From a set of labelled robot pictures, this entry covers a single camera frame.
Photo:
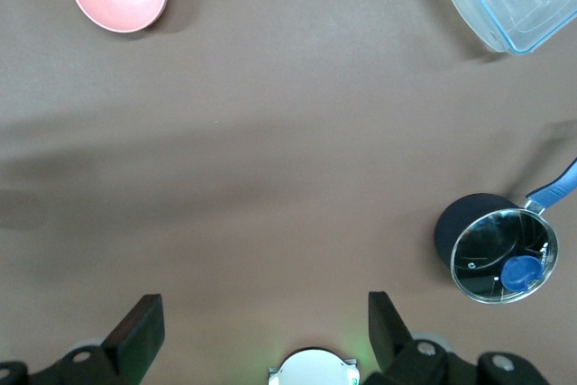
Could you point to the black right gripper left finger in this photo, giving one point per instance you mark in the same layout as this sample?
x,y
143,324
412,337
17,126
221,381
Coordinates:
x,y
135,349

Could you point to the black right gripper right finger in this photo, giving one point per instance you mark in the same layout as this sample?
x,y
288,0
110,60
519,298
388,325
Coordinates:
x,y
392,349

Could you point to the brown table cloth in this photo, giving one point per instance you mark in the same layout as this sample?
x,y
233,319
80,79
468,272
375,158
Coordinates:
x,y
270,155

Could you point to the clear plastic food container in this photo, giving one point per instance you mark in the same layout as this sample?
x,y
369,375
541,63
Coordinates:
x,y
514,2

